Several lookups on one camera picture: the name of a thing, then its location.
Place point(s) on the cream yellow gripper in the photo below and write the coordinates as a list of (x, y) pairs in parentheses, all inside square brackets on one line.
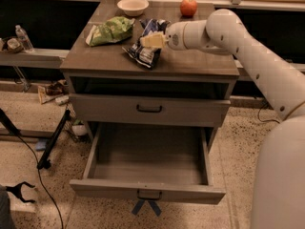
[(173, 35)]

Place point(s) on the blue chip bag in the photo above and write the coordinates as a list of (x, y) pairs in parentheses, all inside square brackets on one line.
[(147, 57)]

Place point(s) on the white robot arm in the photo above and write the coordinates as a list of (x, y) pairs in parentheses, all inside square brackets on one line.
[(279, 185)]

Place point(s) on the white paper bowl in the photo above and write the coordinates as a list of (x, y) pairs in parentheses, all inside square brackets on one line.
[(133, 8)]

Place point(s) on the green chip bag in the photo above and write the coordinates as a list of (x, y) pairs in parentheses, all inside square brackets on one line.
[(111, 31)]

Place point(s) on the red apple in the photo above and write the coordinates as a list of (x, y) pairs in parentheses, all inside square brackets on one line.
[(188, 8)]

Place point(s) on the grey wooden cabinet table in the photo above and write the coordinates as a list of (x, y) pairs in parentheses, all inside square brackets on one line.
[(108, 70)]

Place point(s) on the closed upper grey drawer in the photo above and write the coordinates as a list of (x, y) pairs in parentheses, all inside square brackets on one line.
[(150, 110)]

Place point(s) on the snack wrappers on floor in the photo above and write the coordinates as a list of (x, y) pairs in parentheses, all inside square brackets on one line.
[(48, 93)]

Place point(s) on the small white potted plant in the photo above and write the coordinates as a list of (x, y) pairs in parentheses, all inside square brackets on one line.
[(78, 128)]

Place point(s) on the open lower grey drawer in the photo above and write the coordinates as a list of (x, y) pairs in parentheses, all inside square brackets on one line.
[(146, 162)]

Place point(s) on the clear plastic water bottle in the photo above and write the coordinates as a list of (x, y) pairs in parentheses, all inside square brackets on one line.
[(24, 39)]

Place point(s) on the round tray with cup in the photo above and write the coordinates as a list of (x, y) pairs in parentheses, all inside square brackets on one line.
[(10, 45)]

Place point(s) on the black tripod leg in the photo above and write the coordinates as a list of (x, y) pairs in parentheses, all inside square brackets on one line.
[(44, 162)]

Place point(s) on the black clamp tool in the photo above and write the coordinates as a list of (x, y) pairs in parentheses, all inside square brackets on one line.
[(17, 191)]

